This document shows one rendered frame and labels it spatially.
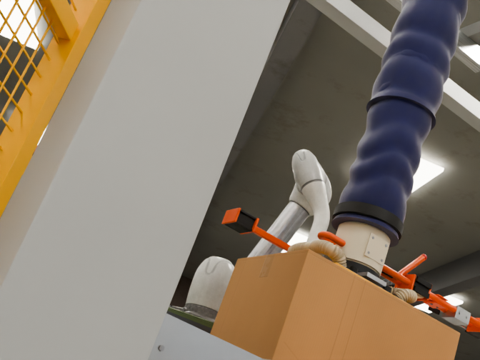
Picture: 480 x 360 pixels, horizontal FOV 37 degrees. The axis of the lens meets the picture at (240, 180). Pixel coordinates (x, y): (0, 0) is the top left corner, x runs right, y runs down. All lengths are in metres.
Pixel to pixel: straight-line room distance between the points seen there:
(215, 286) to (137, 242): 2.02
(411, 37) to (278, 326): 1.14
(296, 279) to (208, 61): 1.23
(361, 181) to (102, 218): 1.67
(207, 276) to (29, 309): 2.09
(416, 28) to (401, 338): 1.07
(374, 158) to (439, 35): 0.53
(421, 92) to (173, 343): 1.29
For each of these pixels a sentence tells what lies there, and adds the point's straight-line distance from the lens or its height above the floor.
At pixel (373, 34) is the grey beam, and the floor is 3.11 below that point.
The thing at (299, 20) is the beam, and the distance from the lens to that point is 5.72.
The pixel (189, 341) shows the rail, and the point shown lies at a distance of 1.57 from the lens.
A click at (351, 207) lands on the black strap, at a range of 2.25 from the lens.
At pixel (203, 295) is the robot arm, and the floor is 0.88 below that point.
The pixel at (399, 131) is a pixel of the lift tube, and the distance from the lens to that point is 2.36.
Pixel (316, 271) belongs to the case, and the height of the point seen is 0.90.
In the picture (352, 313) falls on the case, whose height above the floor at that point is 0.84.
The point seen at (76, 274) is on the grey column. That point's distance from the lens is 0.68.
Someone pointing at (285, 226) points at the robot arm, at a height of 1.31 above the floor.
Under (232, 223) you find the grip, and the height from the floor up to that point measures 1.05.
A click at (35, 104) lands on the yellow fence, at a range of 1.39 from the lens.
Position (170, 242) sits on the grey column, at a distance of 0.72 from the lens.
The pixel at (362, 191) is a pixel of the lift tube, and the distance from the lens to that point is 2.27.
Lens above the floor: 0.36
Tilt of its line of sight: 21 degrees up
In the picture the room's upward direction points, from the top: 21 degrees clockwise
